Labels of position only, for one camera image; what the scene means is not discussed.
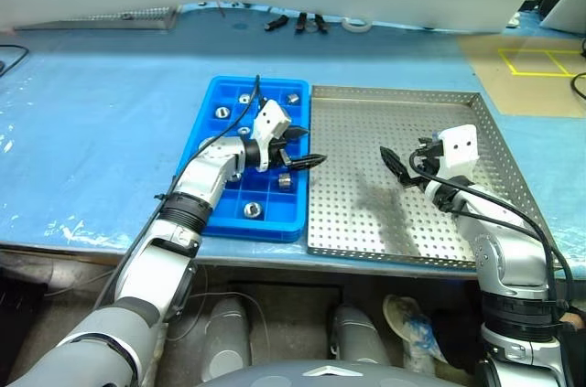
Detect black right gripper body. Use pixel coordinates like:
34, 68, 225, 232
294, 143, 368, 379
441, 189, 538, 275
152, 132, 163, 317
407, 137, 444, 190

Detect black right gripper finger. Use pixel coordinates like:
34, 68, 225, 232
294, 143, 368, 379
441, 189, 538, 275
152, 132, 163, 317
380, 146, 408, 188
380, 146, 415, 184

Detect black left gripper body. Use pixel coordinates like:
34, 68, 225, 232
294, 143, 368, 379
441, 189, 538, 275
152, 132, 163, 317
267, 137, 294, 173

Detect blue compartment tray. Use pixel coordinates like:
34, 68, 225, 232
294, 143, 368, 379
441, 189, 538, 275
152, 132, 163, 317
176, 75, 312, 244

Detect long perforated steel tray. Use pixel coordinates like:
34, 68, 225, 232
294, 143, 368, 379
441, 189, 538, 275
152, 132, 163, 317
13, 5, 179, 33

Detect cardboard sheet with yellow tape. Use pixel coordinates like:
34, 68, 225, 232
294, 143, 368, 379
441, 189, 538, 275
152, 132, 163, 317
456, 33, 586, 119

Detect white and blue shoe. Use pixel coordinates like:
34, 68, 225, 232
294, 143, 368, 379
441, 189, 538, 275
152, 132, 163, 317
382, 293, 449, 377

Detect grey rounded robot leg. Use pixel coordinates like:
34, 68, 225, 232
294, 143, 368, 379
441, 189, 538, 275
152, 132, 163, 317
329, 304, 391, 366
200, 296, 252, 382

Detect white flat board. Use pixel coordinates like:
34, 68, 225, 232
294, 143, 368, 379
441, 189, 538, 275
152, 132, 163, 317
538, 0, 586, 35

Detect grey robot torso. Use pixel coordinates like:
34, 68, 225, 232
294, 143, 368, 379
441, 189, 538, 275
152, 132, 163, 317
195, 358, 478, 387

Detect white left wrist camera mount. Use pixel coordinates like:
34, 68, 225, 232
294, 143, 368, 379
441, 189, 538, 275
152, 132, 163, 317
251, 100, 293, 173

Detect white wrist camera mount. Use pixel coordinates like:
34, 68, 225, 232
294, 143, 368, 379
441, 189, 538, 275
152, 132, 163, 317
251, 100, 293, 173
432, 124, 480, 180

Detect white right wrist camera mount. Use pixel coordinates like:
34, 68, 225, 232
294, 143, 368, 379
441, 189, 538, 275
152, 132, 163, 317
432, 124, 480, 180

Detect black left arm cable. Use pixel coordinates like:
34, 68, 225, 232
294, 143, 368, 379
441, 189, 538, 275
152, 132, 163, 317
93, 74, 263, 310

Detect white tape ring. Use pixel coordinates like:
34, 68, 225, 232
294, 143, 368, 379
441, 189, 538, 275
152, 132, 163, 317
342, 16, 374, 35

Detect thin black cable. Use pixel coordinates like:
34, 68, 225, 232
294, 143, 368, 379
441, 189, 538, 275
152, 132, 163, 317
0, 44, 30, 79
570, 38, 586, 101

